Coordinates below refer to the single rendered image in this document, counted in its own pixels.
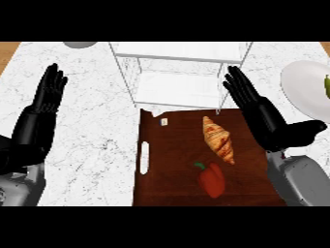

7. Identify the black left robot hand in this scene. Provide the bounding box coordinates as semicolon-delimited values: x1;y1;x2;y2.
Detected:
0;62;71;186

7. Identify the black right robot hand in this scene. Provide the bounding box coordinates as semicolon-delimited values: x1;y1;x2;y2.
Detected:
221;65;329;153

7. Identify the grey round bowl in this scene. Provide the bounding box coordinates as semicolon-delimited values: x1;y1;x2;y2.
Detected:
62;42;101;49

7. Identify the red bell pepper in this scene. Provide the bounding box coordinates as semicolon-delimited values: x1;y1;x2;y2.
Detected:
193;161;227;200

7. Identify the golden croissant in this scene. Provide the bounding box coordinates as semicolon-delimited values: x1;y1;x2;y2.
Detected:
202;115;236;166

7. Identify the white plate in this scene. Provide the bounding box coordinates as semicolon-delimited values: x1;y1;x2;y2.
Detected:
279;59;330;125

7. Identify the dark brown wooden tray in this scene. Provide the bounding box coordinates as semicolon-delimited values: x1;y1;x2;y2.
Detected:
132;108;288;207

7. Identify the white tiered shelf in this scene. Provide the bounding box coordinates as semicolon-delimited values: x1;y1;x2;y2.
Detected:
108;42;255;115

